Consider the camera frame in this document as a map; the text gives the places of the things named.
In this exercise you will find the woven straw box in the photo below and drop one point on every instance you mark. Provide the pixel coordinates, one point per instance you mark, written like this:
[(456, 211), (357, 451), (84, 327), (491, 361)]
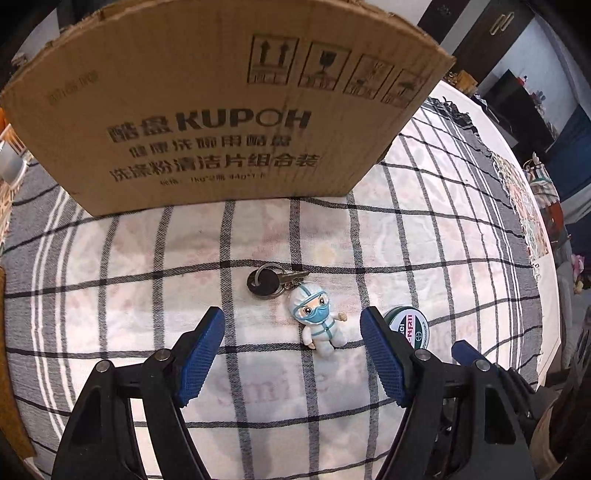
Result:
[(12, 426)]

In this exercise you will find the silver metal cup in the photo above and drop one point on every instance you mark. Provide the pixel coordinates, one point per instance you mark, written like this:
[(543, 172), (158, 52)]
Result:
[(12, 165)]

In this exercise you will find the white fruit basket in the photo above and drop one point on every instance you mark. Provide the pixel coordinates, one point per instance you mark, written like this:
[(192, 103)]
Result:
[(7, 194)]

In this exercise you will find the plaid tablecloth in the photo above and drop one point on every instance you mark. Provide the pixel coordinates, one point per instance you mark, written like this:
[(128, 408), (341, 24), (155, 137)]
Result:
[(292, 394)]

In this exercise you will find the brown cardboard box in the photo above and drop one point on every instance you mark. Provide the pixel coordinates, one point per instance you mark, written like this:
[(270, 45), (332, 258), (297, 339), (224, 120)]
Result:
[(149, 104)]

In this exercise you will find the black key with ring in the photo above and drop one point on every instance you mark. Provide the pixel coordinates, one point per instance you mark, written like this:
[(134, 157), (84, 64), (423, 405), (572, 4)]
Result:
[(271, 280)]

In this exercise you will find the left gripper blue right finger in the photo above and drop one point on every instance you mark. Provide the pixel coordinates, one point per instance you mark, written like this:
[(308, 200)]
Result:
[(391, 354)]

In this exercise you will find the black television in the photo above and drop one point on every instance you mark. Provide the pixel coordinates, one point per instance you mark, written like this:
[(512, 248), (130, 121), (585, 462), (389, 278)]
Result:
[(522, 116)]

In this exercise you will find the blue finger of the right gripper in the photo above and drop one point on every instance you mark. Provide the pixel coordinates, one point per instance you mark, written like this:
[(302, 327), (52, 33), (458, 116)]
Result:
[(466, 355)]

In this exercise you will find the astronaut medic figurine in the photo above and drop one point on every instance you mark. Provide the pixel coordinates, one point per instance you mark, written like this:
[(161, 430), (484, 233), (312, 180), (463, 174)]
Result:
[(309, 304)]

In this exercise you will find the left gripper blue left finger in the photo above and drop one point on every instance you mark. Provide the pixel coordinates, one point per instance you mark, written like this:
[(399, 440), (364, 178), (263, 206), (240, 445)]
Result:
[(194, 353)]

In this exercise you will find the green round tin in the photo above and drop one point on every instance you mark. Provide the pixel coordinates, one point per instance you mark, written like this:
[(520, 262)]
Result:
[(411, 323)]

